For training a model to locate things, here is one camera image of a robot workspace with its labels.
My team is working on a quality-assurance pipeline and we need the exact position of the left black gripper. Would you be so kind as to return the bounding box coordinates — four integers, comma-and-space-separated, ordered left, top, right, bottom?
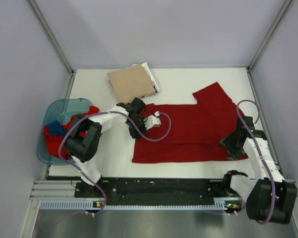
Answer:
126, 117, 150, 140

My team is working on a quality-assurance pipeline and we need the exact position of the dark red t shirt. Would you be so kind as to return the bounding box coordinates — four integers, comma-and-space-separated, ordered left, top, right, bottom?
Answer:
132, 83, 238, 164

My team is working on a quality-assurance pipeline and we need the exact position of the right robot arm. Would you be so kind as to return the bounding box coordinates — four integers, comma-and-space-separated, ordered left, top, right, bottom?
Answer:
220, 116, 298, 225

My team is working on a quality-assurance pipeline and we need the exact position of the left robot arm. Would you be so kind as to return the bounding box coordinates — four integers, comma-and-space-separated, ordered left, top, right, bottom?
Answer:
64, 98, 147, 197

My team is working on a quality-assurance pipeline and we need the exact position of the folded beige t shirt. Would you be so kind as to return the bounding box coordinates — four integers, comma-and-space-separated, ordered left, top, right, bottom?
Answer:
107, 64, 156, 103

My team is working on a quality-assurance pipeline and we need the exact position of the teal plastic basket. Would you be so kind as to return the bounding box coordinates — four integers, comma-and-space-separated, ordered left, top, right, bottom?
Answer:
36, 98, 92, 166

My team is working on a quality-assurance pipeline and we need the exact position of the bright red t shirt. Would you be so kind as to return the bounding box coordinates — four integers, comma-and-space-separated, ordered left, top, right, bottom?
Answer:
43, 106, 100, 160

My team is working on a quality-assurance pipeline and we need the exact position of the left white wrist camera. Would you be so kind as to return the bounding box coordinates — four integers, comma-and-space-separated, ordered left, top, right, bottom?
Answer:
145, 111, 161, 130

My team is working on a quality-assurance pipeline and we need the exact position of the right aluminium frame post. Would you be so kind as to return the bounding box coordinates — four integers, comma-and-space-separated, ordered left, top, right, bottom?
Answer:
247, 0, 295, 71

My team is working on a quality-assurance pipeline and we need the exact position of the aluminium frame post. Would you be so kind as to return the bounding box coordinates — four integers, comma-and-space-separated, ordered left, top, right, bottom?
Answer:
27, 0, 75, 75
247, 0, 295, 71

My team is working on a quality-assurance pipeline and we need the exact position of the left aluminium frame post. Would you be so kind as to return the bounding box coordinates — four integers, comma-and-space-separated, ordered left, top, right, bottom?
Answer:
27, 0, 75, 75

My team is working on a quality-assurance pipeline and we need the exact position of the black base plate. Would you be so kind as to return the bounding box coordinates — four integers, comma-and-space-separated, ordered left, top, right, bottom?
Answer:
74, 177, 253, 205

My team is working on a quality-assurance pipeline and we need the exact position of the front aluminium rail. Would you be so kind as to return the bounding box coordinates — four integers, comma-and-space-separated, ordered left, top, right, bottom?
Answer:
29, 180, 298, 201

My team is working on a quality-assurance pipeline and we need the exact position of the grey slotted cable duct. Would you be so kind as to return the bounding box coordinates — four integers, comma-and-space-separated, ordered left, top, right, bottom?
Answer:
40, 199, 239, 211

